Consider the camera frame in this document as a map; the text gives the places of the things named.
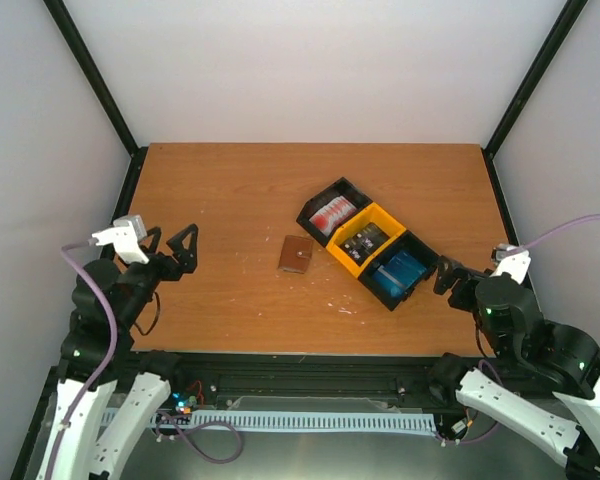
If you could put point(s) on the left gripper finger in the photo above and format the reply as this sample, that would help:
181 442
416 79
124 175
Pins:
184 248
150 243

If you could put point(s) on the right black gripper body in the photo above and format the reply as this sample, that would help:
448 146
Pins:
459 297

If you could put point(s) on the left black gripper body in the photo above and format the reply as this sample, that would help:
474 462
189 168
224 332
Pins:
171 270

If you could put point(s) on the brown leather card holder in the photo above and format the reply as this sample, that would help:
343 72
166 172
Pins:
296 254

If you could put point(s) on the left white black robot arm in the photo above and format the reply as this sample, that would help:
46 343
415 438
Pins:
118 271

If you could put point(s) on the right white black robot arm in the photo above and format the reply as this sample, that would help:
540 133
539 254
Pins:
557 358

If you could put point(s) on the black bin with blue cards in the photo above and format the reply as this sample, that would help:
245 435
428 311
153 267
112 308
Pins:
418 249

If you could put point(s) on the blue card stack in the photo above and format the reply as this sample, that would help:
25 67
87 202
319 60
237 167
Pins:
398 274

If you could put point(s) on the yellow card bin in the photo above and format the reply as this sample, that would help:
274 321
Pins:
372 213

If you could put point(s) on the red white card stack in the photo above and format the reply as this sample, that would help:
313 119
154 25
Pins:
331 215

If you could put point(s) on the black bin with red cards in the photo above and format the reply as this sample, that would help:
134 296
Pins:
341 187

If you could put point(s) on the right electronics connector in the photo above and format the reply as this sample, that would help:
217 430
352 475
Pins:
461 427

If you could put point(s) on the left electronics board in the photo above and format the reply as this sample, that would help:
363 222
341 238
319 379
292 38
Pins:
190 399

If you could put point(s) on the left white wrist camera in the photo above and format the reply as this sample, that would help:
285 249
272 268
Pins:
124 235

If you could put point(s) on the black aluminium frame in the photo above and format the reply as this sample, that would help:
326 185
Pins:
291 376

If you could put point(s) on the light blue cable duct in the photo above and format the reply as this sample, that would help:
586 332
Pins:
303 422

